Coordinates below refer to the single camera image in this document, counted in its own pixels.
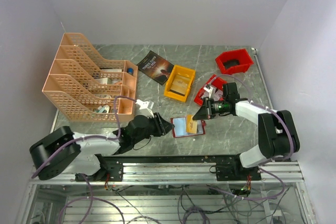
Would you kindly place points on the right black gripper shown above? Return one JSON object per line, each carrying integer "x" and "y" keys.
{"x": 202, "y": 113}

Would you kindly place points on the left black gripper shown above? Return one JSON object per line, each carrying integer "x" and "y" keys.
{"x": 163, "y": 126}

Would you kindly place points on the red leather card holder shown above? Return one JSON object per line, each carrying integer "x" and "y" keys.
{"x": 180, "y": 127}

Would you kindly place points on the gold card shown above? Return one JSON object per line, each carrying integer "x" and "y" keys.
{"x": 191, "y": 125}

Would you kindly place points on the yellow plastic bin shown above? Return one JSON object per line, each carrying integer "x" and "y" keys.
{"x": 183, "y": 71}

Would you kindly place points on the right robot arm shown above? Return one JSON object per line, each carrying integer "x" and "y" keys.
{"x": 277, "y": 135}

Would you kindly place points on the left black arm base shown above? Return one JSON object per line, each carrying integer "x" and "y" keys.
{"x": 111, "y": 172}

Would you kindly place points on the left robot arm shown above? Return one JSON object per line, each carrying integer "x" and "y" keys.
{"x": 66, "y": 151}

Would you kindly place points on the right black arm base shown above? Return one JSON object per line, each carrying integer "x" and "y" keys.
{"x": 234, "y": 172}

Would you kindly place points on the white cards in red bin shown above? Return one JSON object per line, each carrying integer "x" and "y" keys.
{"x": 218, "y": 94}

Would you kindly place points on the red bin with cards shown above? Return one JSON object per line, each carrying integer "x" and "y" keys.
{"x": 218, "y": 83}

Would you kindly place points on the gold cards in yellow bin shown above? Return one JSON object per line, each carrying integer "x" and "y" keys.
{"x": 180, "y": 85}

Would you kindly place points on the dark item in red bin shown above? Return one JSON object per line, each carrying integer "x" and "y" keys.
{"x": 231, "y": 63}

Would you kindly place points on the dark paperback book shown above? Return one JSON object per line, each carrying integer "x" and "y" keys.
{"x": 156, "y": 67}

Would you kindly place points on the red bin with dark item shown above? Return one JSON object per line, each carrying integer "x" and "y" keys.
{"x": 241, "y": 54}

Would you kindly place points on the blue bottle cap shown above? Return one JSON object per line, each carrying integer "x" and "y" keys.
{"x": 130, "y": 70}

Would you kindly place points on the pink mesh file organizer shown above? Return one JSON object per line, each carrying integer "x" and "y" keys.
{"x": 86, "y": 87}

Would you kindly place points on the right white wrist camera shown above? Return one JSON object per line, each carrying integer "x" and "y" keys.
{"x": 209, "y": 91}

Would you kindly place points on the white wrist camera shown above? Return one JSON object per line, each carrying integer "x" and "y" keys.
{"x": 209, "y": 91}
{"x": 145, "y": 108}

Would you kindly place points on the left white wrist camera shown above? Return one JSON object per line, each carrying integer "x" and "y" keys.
{"x": 145, "y": 108}

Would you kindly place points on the aluminium mounting rail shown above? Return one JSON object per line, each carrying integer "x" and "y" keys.
{"x": 199, "y": 173}

